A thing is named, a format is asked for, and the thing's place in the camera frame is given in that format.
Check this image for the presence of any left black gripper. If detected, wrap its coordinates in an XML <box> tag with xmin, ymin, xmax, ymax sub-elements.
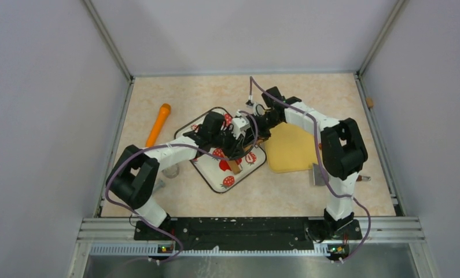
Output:
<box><xmin>211</xmin><ymin>125</ymin><xmax>245</xmax><ymax>158</ymax></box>

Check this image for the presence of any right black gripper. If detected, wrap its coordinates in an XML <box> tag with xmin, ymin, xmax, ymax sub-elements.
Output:
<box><xmin>243</xmin><ymin>112</ymin><xmax>282</xmax><ymax>148</ymax></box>

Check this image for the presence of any red dough disc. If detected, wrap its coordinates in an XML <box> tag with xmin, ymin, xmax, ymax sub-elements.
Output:
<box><xmin>219</xmin><ymin>159</ymin><xmax>242</xmax><ymax>174</ymax></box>

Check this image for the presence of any strawberry print white tray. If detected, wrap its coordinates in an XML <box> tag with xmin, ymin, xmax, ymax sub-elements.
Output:
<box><xmin>174</xmin><ymin>107</ymin><xmax>267</xmax><ymax>193</ymax></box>

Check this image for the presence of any wooden double-ended rolling pin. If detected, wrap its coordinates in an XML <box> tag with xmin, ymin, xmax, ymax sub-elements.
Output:
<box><xmin>227</xmin><ymin>138</ymin><xmax>267</xmax><ymax>175</ymax></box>

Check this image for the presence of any metal ring cutter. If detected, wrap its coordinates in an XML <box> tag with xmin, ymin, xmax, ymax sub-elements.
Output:
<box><xmin>161</xmin><ymin>164</ymin><xmax>180</xmax><ymax>179</ymax></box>

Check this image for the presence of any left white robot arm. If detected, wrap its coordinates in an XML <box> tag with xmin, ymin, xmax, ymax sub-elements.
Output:
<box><xmin>105</xmin><ymin>111</ymin><xmax>258</xmax><ymax>240</ymax></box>

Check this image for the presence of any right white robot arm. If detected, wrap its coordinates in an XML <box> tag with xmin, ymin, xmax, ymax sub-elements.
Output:
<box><xmin>255</xmin><ymin>87</ymin><xmax>369</xmax><ymax>239</ymax></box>

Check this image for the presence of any yellow plastic tray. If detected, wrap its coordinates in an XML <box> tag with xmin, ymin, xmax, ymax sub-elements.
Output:
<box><xmin>264</xmin><ymin>123</ymin><xmax>318</xmax><ymax>173</ymax></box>

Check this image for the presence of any orange toy carrot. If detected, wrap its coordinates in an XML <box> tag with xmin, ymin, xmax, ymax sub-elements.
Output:
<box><xmin>145</xmin><ymin>103</ymin><xmax>171</xmax><ymax>148</ymax></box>

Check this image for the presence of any grey plastic bolt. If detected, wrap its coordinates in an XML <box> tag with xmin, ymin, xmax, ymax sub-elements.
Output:
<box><xmin>153</xmin><ymin>179</ymin><xmax>165</xmax><ymax>192</ymax></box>

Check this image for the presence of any small wooden peg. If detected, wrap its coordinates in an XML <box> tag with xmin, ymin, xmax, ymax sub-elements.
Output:
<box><xmin>365</xmin><ymin>97</ymin><xmax>374</xmax><ymax>109</ymax></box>

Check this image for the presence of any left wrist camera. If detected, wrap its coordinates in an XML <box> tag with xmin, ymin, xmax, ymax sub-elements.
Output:
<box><xmin>231</xmin><ymin>116</ymin><xmax>250</xmax><ymax>139</ymax></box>

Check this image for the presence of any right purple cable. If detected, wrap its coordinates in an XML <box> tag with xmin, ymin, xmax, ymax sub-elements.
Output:
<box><xmin>248</xmin><ymin>76</ymin><xmax>372</xmax><ymax>265</ymax></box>

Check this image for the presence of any purple cable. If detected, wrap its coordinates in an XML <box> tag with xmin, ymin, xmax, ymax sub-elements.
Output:
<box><xmin>104</xmin><ymin>110</ymin><xmax>259</xmax><ymax>265</ymax></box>
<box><xmin>248</xmin><ymin>76</ymin><xmax>372</xmax><ymax>265</ymax></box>

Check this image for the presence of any metal spatula wooden handle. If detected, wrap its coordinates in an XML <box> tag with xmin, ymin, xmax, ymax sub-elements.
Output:
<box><xmin>312</xmin><ymin>163</ymin><xmax>371</xmax><ymax>186</ymax></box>

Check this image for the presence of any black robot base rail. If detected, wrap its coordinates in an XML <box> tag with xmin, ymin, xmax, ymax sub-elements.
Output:
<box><xmin>134</xmin><ymin>217</ymin><xmax>363</xmax><ymax>251</ymax></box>

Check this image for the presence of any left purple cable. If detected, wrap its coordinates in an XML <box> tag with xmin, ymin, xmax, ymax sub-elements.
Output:
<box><xmin>104</xmin><ymin>110</ymin><xmax>259</xmax><ymax>265</ymax></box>

